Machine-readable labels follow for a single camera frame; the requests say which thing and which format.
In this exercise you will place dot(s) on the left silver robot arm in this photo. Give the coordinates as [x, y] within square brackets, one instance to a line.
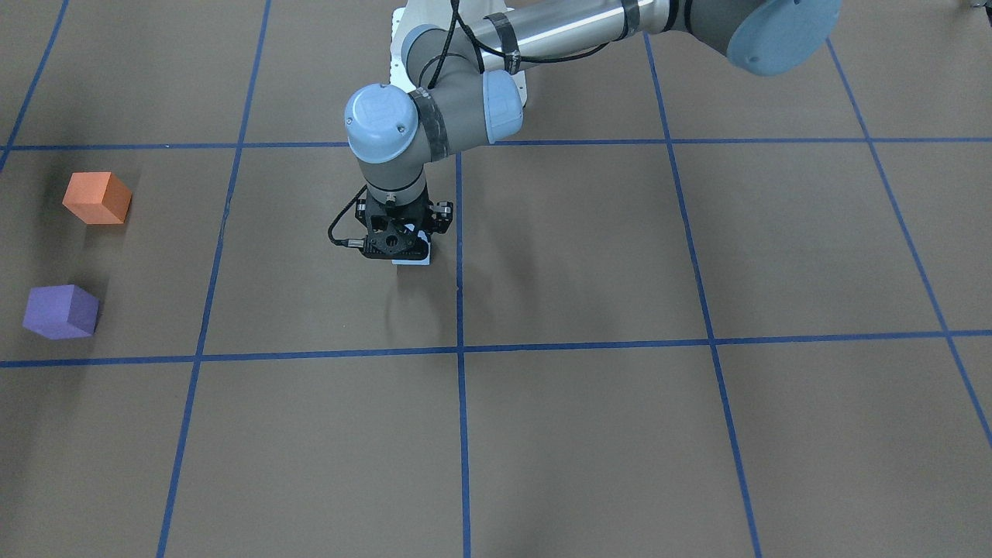
[457, 75]

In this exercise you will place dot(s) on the purple foam block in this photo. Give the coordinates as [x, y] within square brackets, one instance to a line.
[61, 312]

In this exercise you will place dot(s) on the light blue foam block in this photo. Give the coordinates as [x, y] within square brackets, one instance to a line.
[421, 257]

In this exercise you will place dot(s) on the orange foam block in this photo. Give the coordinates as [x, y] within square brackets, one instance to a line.
[98, 198]

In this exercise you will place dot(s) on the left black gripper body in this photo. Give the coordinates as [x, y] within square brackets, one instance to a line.
[442, 218]

